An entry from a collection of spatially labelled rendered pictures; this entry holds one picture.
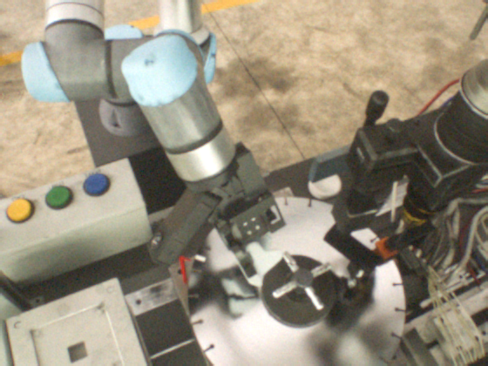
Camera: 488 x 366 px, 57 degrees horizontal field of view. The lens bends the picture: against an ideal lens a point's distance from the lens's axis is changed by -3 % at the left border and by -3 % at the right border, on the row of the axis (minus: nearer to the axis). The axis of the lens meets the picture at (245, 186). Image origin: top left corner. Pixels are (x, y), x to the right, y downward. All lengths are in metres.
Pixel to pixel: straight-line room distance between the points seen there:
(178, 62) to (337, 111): 1.80
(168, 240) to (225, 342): 0.19
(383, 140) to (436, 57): 2.25
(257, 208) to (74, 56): 0.29
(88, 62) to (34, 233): 0.38
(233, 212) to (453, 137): 0.26
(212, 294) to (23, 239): 0.35
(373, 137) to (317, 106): 1.76
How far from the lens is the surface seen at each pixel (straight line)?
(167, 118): 0.49
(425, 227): 0.79
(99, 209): 0.85
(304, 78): 2.36
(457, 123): 0.50
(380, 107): 0.50
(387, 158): 0.48
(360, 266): 0.68
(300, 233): 0.76
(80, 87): 0.60
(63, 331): 0.78
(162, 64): 0.47
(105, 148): 1.12
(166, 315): 0.90
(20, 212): 0.88
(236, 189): 0.57
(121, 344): 0.75
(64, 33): 0.61
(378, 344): 0.72
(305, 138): 2.10
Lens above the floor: 1.61
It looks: 57 degrees down
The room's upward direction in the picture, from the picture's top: 5 degrees clockwise
